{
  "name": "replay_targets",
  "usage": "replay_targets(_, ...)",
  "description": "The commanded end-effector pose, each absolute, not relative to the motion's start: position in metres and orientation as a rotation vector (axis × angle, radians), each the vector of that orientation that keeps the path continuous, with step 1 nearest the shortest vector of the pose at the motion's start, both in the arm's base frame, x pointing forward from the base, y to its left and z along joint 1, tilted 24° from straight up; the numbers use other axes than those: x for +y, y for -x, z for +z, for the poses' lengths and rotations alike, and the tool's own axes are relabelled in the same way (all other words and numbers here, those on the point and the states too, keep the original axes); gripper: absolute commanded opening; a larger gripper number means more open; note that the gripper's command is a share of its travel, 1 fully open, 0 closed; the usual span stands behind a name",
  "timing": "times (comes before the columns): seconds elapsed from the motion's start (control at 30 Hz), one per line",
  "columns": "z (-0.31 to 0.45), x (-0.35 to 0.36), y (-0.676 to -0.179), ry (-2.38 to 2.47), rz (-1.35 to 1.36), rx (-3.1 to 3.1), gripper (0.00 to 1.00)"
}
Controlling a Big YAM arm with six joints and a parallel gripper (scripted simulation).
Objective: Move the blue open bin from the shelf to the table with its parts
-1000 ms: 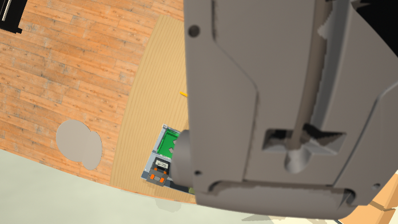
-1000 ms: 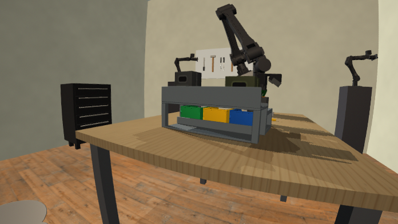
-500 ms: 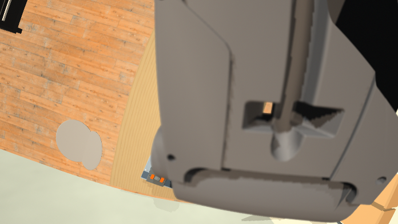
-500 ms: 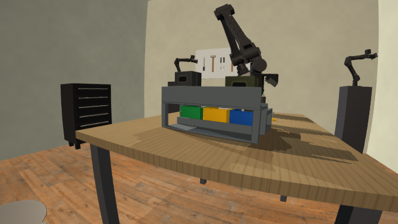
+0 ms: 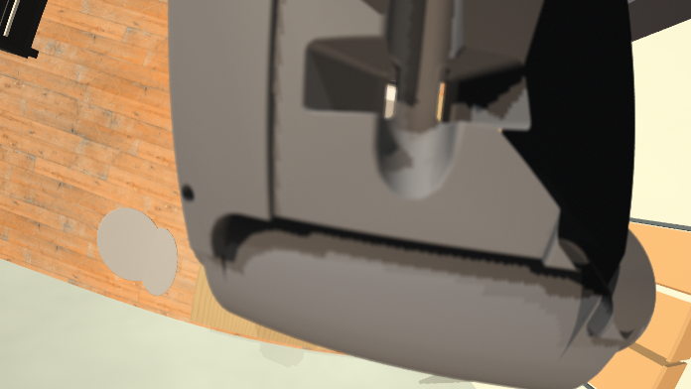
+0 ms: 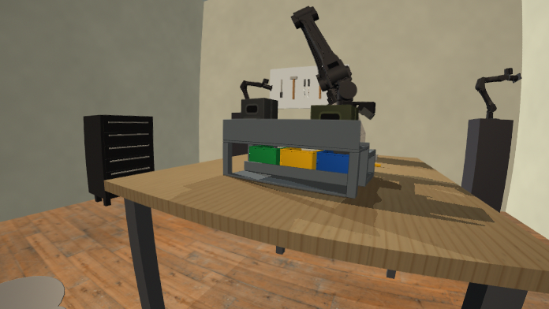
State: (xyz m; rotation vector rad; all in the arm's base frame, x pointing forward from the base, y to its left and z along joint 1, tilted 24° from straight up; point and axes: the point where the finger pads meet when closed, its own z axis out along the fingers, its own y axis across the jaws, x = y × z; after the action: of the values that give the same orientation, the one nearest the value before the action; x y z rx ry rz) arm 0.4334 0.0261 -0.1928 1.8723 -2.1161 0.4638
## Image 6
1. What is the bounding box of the yellow open bin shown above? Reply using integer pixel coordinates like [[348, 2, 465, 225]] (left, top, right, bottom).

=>
[[280, 147, 317, 169]]

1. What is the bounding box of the blue bin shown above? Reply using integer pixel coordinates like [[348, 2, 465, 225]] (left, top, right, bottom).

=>
[[316, 151, 349, 173]]

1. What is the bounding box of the olive green tool case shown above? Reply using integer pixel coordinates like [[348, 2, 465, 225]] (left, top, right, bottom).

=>
[[311, 105, 359, 121]]

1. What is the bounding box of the green open bin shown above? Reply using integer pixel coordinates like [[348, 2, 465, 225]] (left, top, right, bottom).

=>
[[249, 145, 288, 165]]

